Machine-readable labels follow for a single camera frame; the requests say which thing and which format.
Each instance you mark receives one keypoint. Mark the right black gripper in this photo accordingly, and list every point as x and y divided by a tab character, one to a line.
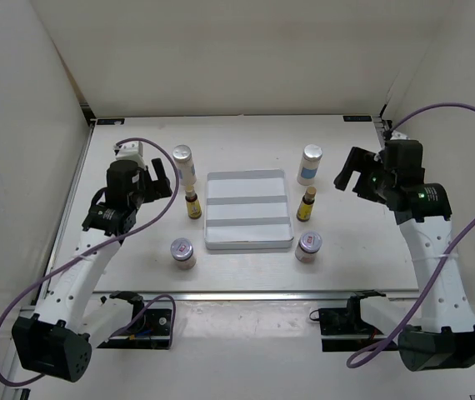
365	177

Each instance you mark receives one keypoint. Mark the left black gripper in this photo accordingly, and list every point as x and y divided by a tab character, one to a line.
151	183

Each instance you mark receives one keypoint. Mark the tall jar silver lid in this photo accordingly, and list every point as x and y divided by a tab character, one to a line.
308	168
183	158

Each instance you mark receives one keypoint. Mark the small yellow bottle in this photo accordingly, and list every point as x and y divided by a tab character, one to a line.
305	208
194	210

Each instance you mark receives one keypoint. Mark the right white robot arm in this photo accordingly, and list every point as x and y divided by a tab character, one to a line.
438	332

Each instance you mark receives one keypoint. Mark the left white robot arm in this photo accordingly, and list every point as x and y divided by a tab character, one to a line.
59	338

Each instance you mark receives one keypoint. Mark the short jar left red label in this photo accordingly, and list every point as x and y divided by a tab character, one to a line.
183	254

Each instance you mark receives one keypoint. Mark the short jar red label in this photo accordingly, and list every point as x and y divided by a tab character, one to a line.
183	254
308	246

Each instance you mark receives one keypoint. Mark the short jar right red label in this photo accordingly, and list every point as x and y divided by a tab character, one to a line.
308	246

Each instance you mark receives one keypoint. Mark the white divided tray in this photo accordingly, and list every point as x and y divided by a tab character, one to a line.
247	211

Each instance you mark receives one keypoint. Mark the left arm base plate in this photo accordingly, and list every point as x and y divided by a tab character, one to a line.
153	330

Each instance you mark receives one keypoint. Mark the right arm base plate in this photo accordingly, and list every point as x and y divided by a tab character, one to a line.
346	325

